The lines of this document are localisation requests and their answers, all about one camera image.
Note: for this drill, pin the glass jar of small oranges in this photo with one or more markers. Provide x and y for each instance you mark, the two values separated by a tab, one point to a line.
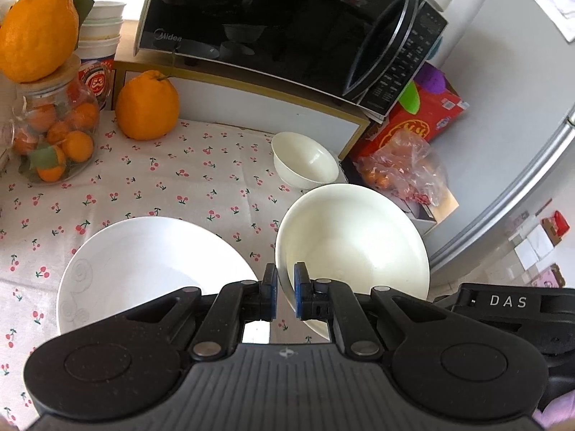
54	134

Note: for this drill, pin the white embossed plate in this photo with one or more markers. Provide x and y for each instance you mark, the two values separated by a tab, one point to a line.
148	251

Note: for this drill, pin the cream cabinet with gold trim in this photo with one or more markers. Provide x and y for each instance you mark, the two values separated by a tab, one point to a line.
251	103

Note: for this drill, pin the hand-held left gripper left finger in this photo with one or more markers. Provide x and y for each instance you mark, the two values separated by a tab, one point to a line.
271	294

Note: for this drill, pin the red cardboard box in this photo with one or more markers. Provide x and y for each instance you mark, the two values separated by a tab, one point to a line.
426	119

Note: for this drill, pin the large orange with leaves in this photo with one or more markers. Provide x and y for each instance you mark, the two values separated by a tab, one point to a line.
36	31

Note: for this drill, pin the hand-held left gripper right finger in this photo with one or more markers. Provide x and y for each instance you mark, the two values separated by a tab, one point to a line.
298	292

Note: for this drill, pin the cherry print tablecloth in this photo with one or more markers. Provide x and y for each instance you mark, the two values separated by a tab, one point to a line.
157	188

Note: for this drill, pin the grey refrigerator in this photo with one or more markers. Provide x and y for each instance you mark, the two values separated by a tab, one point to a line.
507	112

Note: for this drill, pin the stack of white cups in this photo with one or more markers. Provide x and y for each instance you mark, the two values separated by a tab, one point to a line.
103	27

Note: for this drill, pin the dark cardboard box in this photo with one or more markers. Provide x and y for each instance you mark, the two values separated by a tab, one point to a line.
431	208

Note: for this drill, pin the green silicone item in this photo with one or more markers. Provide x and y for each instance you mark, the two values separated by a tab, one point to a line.
411	98

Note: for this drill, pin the red instant noodle cup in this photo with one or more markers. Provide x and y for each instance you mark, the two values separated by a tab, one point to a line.
96	83

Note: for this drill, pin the small cream bowl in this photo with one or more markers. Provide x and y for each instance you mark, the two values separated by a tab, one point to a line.
301	157

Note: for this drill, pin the black microwave oven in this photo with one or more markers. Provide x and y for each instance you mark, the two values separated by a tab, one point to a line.
278	22

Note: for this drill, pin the plastic bag of oranges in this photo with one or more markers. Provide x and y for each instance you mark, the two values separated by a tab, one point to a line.
400	166

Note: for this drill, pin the large cream bowl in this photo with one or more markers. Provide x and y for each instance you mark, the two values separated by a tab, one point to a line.
355	238

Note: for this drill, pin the purple silicone item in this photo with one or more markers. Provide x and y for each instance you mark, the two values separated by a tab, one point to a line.
430	76

